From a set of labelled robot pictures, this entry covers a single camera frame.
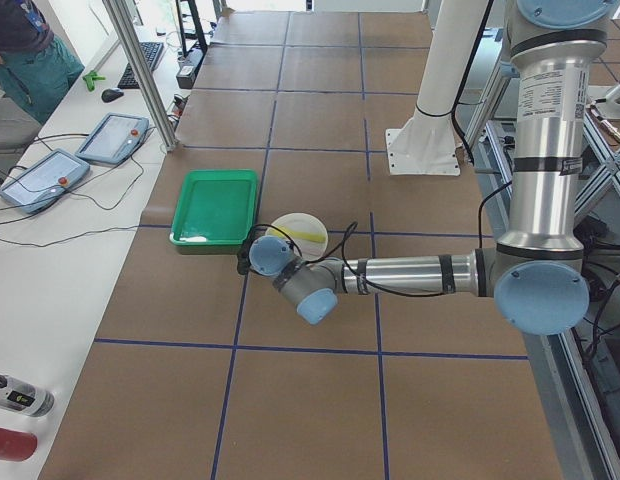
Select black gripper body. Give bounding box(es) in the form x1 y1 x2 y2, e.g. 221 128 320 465
236 240 253 275

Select yellow plastic spoon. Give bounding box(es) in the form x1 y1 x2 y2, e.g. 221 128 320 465
270 226 326 243

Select white round plate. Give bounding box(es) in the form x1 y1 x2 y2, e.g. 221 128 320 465
266 212 328 260

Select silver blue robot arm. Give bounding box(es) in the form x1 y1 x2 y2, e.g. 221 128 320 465
237 1 614 335

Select green plastic tray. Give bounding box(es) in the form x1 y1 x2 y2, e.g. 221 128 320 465
169 169 258 254

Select far teach pendant tablet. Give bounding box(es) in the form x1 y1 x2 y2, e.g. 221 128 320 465
76 112 149 165

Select teach pendant tablet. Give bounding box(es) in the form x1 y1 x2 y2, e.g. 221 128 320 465
0 149 90 213
76 112 149 165

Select white side table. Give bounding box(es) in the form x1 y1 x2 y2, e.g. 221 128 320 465
0 19 191 401

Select black computer mouse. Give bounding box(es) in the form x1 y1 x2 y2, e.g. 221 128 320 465
101 88 124 103

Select near teach pendant tablet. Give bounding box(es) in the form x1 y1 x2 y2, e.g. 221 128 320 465
0 149 90 213

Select black keyboard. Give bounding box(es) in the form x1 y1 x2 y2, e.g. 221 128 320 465
117 41 165 90

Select green plastic clamp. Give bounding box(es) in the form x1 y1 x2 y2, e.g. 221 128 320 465
82 70 105 92

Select silver black bottle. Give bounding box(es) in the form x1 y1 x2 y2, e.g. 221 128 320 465
0 374 55 417

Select person in teal clothes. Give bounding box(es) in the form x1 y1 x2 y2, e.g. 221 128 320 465
0 0 84 125

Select red cylinder object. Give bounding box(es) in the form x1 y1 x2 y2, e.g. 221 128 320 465
0 428 38 462

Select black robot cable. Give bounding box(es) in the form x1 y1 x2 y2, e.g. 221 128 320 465
249 219 496 297

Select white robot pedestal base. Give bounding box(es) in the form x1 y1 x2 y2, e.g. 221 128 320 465
386 0 492 176

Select aluminium frame post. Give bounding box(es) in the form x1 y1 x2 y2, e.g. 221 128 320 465
103 0 178 152

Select aluminium lattice frame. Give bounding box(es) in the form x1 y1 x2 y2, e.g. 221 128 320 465
464 23 620 479

